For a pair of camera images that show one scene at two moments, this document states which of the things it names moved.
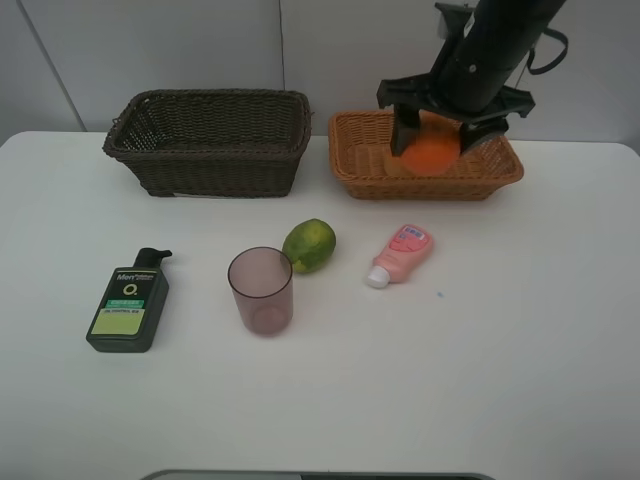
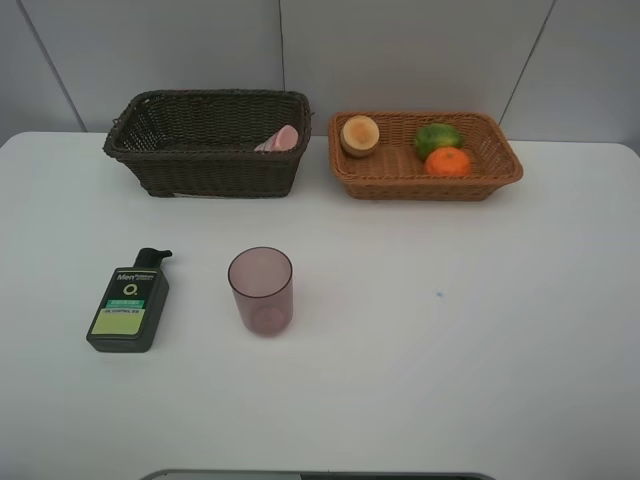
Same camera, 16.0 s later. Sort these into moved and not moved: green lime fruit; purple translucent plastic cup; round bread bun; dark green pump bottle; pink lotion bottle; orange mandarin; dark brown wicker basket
Moved: green lime fruit; orange mandarin; round bread bun; pink lotion bottle
Not moved: purple translucent plastic cup; dark green pump bottle; dark brown wicker basket
